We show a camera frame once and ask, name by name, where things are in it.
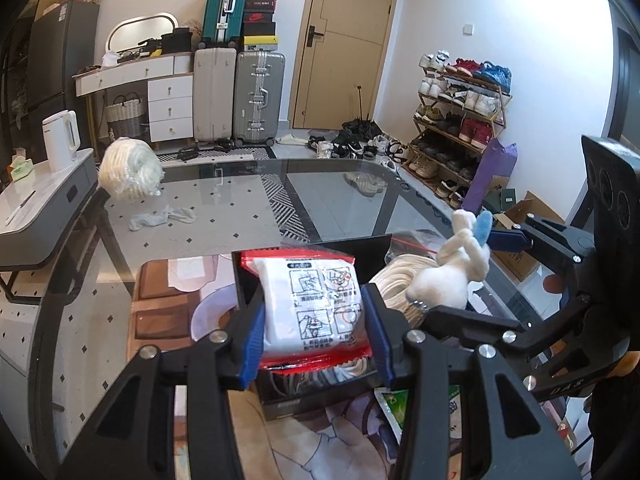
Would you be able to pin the white vanity desk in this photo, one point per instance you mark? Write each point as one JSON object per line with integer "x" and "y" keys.
{"x": 150, "y": 72}

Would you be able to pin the clear zip bag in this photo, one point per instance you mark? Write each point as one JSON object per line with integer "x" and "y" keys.
{"x": 420, "y": 240}

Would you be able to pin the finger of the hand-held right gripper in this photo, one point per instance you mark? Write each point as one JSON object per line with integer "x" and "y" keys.
{"x": 475, "y": 327}
{"x": 505, "y": 240}

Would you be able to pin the dark glass cabinet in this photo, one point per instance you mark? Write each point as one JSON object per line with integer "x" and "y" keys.
{"x": 12, "y": 85}

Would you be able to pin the dark green box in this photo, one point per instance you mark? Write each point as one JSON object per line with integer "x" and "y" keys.
{"x": 502, "y": 200}

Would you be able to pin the white pen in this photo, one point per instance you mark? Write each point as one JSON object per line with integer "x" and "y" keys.
{"x": 21, "y": 206}

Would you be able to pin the white electric kettle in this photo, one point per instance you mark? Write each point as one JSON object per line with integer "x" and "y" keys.
{"x": 59, "y": 142}

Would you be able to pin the black open shoe box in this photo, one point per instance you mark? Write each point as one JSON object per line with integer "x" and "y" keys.
{"x": 262, "y": 1}

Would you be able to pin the black cardboard box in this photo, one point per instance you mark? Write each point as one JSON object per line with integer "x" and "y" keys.
{"x": 362, "y": 250}

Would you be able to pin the pile of shoes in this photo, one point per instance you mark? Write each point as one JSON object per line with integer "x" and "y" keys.
{"x": 360, "y": 147}

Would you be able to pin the red-edged white packet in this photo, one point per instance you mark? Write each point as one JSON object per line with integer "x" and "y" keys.
{"x": 310, "y": 305}

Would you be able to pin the tan wooden door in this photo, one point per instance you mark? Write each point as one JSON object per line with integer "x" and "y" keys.
{"x": 345, "y": 50}

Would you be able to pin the white yarn ball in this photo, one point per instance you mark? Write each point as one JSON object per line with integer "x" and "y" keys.
{"x": 130, "y": 170}

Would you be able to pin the beige suitcase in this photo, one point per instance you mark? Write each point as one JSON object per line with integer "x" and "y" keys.
{"x": 214, "y": 95}

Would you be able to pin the silver suitcase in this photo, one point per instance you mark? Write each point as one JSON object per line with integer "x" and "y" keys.
{"x": 257, "y": 97}

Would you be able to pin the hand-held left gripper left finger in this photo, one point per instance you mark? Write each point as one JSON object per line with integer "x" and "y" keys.
{"x": 252, "y": 350}

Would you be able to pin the black umbrella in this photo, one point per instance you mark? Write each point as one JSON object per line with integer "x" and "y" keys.
{"x": 357, "y": 127}

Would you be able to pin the person's right forearm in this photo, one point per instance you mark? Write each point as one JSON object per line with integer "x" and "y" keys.
{"x": 617, "y": 425}

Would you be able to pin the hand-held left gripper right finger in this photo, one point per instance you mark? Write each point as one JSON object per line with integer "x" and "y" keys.
{"x": 377, "y": 340}

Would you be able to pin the teal suitcase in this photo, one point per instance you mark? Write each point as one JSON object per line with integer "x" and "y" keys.
{"x": 220, "y": 7}

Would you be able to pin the printed table mat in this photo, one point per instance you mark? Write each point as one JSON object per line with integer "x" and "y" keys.
{"x": 160, "y": 310}

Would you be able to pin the white plush bunny toy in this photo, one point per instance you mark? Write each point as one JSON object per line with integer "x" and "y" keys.
{"x": 445, "y": 280}

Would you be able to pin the purple bag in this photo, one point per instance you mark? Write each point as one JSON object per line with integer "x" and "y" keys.
{"x": 487, "y": 175}

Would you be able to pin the shoe rack with shoes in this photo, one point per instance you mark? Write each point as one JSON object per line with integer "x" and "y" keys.
{"x": 460, "y": 115}

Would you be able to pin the grey refrigerator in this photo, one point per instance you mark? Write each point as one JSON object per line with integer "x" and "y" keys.
{"x": 62, "y": 70}

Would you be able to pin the grey side table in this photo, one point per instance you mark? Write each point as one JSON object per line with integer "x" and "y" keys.
{"x": 45, "y": 220}

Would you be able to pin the white socks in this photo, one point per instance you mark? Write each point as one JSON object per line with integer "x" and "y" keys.
{"x": 160, "y": 217}

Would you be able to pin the oval vanity mirror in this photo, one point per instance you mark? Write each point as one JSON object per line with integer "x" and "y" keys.
{"x": 142, "y": 30}

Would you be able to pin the green tissue box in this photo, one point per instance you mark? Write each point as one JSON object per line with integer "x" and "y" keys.
{"x": 21, "y": 170}

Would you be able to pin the wicker basket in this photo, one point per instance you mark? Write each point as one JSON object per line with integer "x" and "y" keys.
{"x": 125, "y": 117}

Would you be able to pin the black bag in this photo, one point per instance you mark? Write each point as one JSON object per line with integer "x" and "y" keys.
{"x": 176, "y": 42}

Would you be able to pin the green printed packet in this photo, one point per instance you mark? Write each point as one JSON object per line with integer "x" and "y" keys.
{"x": 392, "y": 405}

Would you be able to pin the yellow and black shoe box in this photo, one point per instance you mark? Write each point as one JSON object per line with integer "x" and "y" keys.
{"x": 259, "y": 43}

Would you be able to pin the open cardboard box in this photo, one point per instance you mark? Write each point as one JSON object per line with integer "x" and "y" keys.
{"x": 522, "y": 210}

